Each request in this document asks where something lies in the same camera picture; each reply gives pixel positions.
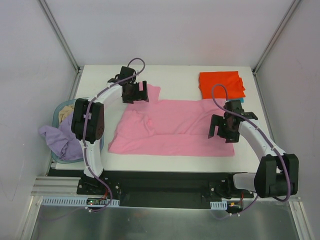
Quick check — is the pink t shirt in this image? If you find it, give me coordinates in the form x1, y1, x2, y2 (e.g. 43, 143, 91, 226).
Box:
108, 84, 235, 157

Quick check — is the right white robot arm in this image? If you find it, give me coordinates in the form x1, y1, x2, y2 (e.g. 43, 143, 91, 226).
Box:
208, 100, 299, 202

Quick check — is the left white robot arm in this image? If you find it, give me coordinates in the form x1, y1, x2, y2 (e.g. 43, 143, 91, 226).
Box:
71, 65, 149, 195

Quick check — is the folded orange t shirt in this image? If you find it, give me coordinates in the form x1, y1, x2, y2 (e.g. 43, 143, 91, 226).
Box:
198, 71, 246, 100

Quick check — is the beige t shirt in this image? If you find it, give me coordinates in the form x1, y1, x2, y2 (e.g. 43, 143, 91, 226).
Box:
58, 104, 74, 124

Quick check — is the right white cable duct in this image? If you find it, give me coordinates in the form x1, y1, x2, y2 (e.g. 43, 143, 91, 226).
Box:
210, 200, 228, 211

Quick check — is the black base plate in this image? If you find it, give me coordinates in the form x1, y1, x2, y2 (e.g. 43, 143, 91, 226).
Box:
76, 171, 254, 209

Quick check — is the right aluminium frame post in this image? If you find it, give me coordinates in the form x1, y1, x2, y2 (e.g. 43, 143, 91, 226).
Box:
251, 0, 303, 75

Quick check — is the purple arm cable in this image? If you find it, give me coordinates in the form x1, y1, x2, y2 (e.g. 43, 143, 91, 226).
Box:
83, 57, 147, 201
211, 84, 292, 217

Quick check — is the teal plastic basket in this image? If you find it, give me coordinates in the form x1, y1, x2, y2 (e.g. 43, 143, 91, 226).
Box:
51, 97, 105, 165

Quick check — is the left aluminium frame post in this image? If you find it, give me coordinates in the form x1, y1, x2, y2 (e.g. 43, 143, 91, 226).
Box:
37, 0, 82, 74

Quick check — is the aluminium frame post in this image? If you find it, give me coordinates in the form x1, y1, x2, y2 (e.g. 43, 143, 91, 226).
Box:
251, 0, 303, 75
37, 0, 82, 74

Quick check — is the white cable duct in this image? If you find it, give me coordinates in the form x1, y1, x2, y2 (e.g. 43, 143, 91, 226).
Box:
41, 196, 120, 208
210, 200, 228, 211

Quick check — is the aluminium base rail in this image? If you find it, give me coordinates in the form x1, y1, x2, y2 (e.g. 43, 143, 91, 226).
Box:
31, 174, 302, 201

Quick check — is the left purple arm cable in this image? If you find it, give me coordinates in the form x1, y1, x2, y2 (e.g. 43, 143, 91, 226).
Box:
83, 57, 147, 201

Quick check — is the left white cable duct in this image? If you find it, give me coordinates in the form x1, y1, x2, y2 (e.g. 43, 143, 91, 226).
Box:
41, 196, 120, 208

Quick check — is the lavender t shirt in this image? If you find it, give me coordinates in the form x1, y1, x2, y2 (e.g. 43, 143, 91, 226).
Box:
38, 112, 83, 162

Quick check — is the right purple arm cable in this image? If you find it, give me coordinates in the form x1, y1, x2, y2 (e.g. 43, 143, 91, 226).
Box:
211, 84, 292, 217

